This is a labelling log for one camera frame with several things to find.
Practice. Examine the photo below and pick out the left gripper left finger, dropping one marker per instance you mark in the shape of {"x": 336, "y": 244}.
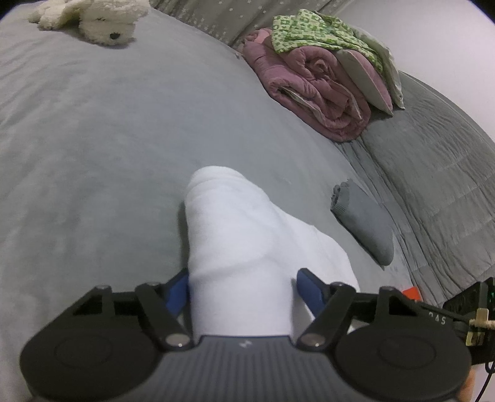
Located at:
{"x": 107, "y": 343}

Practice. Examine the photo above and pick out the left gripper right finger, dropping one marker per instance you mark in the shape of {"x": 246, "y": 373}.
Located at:
{"x": 384, "y": 345}

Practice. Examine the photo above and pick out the white Pooh sweatshirt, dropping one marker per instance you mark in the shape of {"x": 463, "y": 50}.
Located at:
{"x": 245, "y": 253}

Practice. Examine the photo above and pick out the orange card on bed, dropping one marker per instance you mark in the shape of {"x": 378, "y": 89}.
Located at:
{"x": 413, "y": 293}

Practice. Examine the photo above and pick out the folded grey garment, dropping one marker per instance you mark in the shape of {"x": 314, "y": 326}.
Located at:
{"x": 365, "y": 220}

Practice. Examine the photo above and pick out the grey bed blanket roll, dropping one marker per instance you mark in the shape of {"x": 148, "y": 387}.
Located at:
{"x": 431, "y": 168}

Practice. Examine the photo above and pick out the mauve and cream pillow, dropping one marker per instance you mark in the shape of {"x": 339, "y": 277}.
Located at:
{"x": 382, "y": 90}

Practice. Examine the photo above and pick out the folded mauve comforter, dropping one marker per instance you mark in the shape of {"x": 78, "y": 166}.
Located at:
{"x": 310, "y": 82}

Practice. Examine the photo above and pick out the white plush dog toy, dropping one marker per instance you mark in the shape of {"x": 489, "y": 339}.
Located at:
{"x": 101, "y": 22}

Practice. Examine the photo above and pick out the green patterned cloth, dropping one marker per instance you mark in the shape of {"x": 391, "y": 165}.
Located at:
{"x": 309, "y": 28}

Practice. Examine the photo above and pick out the grey dotted curtain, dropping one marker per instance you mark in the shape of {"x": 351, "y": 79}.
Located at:
{"x": 231, "y": 20}

